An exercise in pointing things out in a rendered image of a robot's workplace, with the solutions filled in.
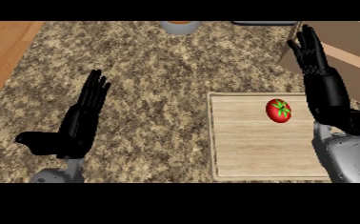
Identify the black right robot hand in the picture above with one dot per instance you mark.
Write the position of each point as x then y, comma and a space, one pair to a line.
327, 91

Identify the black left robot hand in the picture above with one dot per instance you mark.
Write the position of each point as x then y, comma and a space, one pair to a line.
79, 123

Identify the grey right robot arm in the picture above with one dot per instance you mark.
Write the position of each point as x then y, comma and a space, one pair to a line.
336, 154

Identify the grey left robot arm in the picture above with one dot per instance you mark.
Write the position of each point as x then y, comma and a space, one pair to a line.
60, 172

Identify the red tomato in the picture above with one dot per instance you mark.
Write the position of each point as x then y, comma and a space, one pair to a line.
279, 110

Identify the brown cardboard box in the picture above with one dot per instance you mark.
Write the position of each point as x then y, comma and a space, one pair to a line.
343, 50

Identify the pale wooden tray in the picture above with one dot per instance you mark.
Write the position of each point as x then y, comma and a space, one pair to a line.
262, 145

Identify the dark grey flat object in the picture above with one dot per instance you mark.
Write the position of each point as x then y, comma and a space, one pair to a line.
264, 23

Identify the grey cup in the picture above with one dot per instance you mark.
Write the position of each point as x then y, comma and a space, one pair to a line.
180, 27

